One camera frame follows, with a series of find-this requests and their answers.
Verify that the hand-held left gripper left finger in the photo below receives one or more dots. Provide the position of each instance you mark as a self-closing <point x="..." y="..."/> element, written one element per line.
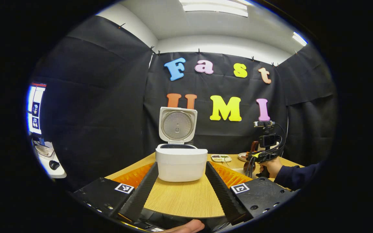
<point x="141" y="194"/>

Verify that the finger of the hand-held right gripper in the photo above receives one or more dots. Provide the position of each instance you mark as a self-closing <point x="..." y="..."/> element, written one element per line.
<point x="248" y="168"/>

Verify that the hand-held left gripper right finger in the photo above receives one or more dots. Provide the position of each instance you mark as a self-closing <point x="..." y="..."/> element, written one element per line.
<point x="223" y="194"/>

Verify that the brown wooden spoon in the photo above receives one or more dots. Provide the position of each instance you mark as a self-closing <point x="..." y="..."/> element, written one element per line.
<point x="254" y="146"/>

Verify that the white rice cooker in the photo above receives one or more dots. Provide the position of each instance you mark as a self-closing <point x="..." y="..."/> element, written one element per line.
<point x="180" y="165"/>

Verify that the round white plate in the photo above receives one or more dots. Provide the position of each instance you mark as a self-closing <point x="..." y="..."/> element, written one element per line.
<point x="241" y="157"/>

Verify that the divided white grain dish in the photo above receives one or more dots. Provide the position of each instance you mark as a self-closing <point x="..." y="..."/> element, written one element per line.
<point x="220" y="158"/>

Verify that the black backdrop cloth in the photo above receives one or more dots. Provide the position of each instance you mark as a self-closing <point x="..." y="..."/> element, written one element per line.
<point x="102" y="113"/>

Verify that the black computer mouse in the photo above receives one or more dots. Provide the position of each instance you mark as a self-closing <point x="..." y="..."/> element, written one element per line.
<point x="54" y="165"/>

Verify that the small ceiling light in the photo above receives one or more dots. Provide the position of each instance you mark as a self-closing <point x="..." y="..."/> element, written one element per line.
<point x="299" y="38"/>

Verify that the computer monitor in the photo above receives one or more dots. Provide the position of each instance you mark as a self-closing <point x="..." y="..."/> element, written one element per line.
<point x="37" y="110"/>

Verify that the long ceiling light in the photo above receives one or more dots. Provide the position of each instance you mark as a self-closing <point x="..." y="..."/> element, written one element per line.
<point x="214" y="7"/>

